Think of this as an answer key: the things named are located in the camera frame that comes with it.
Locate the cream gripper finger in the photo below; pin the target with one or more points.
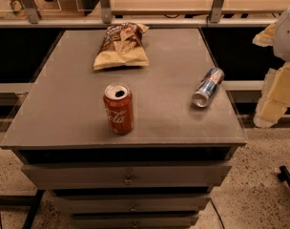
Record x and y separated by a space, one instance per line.
266 37
275 97

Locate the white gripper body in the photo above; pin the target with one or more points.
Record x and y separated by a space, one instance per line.
286 37

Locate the red coke can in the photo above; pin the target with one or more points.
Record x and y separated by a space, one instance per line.
118 100

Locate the blue silver energy drink can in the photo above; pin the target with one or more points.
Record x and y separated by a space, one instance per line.
207 87

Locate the brown chip bag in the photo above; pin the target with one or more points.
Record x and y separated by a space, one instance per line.
122 46

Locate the black metal floor bar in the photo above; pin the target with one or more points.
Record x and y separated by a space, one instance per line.
284 175

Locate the grey drawer cabinet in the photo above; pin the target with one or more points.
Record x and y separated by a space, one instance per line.
126 148

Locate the bottom drawer with knob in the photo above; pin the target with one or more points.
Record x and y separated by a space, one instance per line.
135 221

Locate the drawer with knob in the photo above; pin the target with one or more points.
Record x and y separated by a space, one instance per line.
133 203
135 221
90 176

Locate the middle drawer with knob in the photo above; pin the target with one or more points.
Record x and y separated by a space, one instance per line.
133 203

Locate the top drawer with knob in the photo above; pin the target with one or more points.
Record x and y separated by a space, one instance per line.
90 176

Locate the wooden shelf with metal brackets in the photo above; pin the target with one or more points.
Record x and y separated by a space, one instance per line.
155 13

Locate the black floor frame left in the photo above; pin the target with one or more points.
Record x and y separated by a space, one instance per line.
32 202

